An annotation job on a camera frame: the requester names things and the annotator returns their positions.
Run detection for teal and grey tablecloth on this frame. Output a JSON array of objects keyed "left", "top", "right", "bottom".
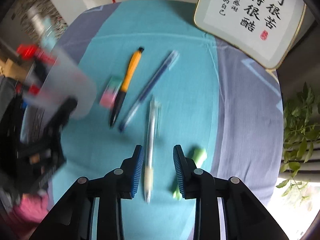
[{"left": 57, "top": 0, "right": 283, "bottom": 239}]

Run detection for white clear gel pen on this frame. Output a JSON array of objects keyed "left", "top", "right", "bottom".
[{"left": 144, "top": 96, "right": 161, "bottom": 204}]

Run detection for yellow black pen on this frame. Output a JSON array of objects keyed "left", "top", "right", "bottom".
[{"left": 109, "top": 47, "right": 144, "bottom": 127}]

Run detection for red utility knife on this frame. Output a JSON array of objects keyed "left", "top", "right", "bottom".
[{"left": 16, "top": 44, "right": 56, "bottom": 66}]

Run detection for frosted translucent plastic cup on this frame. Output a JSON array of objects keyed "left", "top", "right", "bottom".
[{"left": 23, "top": 46, "right": 97, "bottom": 119}]

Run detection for pink sleeved forearm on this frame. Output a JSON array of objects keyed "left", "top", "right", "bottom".
[{"left": 8, "top": 193, "right": 50, "bottom": 239}]

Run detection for tall stack of books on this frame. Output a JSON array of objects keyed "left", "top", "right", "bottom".
[{"left": 13, "top": 0, "right": 68, "bottom": 42}]

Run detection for blue clear gel pen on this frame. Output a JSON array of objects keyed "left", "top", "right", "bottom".
[{"left": 118, "top": 50, "right": 179, "bottom": 133}]

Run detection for green potted plant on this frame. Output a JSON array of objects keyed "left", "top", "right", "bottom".
[{"left": 276, "top": 83, "right": 319, "bottom": 201}]

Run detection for pale green correction tape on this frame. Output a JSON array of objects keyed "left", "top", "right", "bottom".
[{"left": 172, "top": 147, "right": 208, "bottom": 201}]

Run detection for pink green eraser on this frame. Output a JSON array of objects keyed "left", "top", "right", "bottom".
[{"left": 99, "top": 76, "right": 122, "bottom": 109}]

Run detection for clear capped gel pen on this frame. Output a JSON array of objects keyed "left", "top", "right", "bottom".
[{"left": 27, "top": 6, "right": 56, "bottom": 52}]

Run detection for framed calligraphy sign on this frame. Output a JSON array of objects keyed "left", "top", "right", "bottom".
[{"left": 194, "top": 0, "right": 306, "bottom": 70}]

